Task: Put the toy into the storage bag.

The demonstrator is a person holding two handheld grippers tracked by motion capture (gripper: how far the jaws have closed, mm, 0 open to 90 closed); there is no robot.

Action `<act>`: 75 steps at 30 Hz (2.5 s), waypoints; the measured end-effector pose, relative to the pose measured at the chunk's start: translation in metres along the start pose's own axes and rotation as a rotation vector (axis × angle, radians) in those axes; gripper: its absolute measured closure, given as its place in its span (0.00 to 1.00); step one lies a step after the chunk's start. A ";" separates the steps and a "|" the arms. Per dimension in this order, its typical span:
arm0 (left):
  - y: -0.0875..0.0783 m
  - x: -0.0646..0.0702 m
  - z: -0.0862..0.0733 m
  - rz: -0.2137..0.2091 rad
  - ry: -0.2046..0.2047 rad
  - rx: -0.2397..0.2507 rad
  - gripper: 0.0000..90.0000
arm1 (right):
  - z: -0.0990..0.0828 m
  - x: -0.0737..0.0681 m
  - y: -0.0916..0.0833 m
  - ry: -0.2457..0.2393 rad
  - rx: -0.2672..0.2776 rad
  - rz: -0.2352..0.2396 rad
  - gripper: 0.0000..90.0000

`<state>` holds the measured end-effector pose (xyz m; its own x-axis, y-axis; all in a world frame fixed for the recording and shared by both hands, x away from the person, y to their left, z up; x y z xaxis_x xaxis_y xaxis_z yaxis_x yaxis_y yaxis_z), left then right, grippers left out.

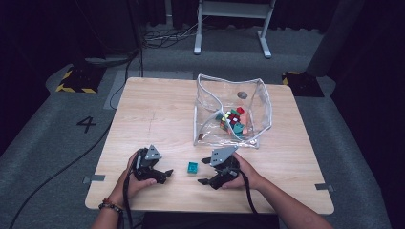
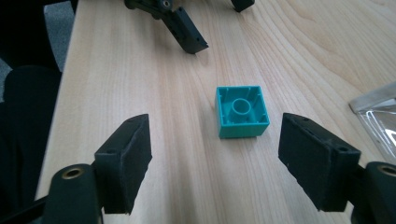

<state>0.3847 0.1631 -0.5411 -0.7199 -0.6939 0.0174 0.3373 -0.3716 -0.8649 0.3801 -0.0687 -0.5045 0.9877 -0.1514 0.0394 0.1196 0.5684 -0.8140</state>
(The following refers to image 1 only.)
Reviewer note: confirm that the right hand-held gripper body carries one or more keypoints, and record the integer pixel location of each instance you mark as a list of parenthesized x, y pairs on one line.
[(227, 171)]

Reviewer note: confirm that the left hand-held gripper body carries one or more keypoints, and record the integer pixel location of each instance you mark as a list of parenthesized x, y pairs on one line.
[(146, 168)]

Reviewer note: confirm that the teal building block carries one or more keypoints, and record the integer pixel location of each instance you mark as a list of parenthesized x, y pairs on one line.
[(192, 167), (238, 129)]

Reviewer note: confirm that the multicoloured puzzle cube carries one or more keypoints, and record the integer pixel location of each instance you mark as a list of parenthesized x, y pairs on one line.
[(229, 121)]

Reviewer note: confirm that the green building block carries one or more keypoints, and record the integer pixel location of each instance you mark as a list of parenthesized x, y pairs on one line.
[(234, 112)]

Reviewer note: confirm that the clear plastic bag white trim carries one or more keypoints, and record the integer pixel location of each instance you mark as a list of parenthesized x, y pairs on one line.
[(210, 105)]

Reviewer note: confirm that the red building block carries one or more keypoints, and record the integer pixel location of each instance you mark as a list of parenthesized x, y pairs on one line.
[(240, 110)]

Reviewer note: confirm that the person's left hand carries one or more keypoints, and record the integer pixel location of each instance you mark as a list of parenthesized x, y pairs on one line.
[(127, 187)]

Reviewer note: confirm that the person's right hand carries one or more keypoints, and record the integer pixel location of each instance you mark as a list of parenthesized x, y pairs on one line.
[(254, 181)]

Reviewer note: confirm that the person's dark clothing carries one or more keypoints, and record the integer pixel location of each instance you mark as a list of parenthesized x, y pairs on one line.
[(210, 221)]

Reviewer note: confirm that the grey tape strip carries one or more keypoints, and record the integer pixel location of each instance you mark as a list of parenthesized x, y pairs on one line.
[(323, 187), (95, 178)]

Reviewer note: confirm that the grey table grommet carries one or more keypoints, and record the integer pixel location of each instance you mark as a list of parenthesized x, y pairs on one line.
[(242, 94)]

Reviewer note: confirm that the black yellow striped base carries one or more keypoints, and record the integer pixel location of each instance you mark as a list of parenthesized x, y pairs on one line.
[(302, 84), (79, 81)]

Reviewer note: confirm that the dark equipment stand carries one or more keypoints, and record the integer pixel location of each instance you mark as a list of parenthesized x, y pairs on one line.
[(111, 31)]

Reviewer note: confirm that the dark grey panel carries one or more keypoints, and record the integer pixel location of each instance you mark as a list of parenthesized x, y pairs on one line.
[(334, 38)]

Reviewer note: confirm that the dark curtain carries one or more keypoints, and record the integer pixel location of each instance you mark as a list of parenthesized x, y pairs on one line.
[(299, 16)]

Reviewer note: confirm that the white metal desk frame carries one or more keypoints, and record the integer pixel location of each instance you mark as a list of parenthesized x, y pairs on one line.
[(234, 9)]

